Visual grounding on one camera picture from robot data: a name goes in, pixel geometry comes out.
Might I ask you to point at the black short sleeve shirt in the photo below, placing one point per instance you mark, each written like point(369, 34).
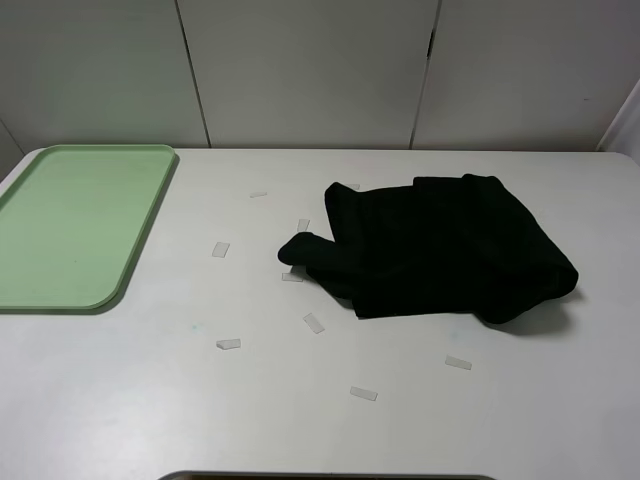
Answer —
point(439, 245)

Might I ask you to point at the green plastic tray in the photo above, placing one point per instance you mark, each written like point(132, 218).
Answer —
point(73, 223)

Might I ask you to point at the clear tape piece middle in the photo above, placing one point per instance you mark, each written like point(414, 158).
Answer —
point(313, 323)

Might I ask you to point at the clear tape piece front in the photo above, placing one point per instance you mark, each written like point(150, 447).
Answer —
point(363, 393)

